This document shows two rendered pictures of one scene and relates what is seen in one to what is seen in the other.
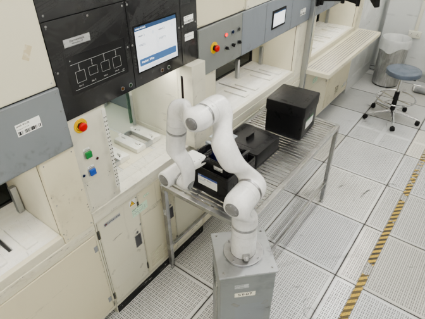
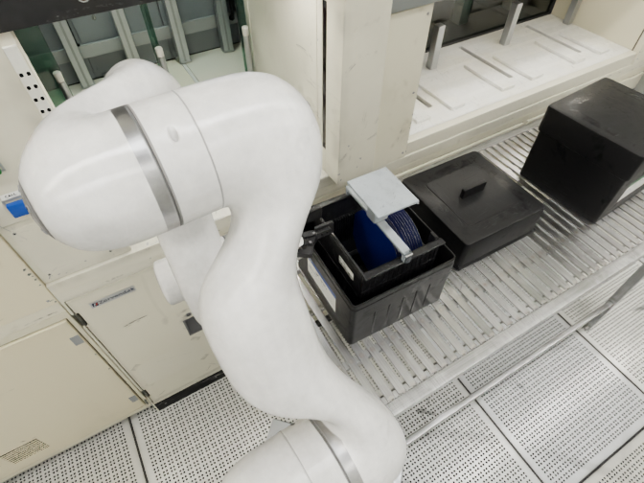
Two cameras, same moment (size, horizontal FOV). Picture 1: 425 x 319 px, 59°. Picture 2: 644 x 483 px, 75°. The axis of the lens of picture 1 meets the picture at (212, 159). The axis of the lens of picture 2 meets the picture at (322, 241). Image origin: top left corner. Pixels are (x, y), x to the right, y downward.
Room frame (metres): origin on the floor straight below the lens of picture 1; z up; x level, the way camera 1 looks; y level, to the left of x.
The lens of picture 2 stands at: (1.11, -0.19, 1.68)
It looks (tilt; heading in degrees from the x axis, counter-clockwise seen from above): 50 degrees down; 23
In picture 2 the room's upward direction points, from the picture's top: straight up
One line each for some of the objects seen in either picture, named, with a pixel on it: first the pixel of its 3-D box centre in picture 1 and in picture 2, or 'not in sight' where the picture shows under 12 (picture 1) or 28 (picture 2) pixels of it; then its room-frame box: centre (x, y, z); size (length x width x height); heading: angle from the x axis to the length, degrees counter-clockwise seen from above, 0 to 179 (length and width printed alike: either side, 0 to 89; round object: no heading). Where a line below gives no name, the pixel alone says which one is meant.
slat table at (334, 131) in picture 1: (256, 194); (454, 296); (2.06, -0.32, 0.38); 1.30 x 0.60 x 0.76; 143
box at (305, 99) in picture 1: (291, 111); (600, 149); (2.38, -0.57, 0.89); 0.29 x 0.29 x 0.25; 57
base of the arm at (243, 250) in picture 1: (243, 238); not in sight; (1.21, -0.14, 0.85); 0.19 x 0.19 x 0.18
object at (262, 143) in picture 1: (250, 142); (468, 201); (2.07, -0.25, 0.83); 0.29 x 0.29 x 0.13; 52
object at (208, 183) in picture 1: (222, 170); (369, 261); (1.74, -0.06, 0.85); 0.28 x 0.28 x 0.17; 51
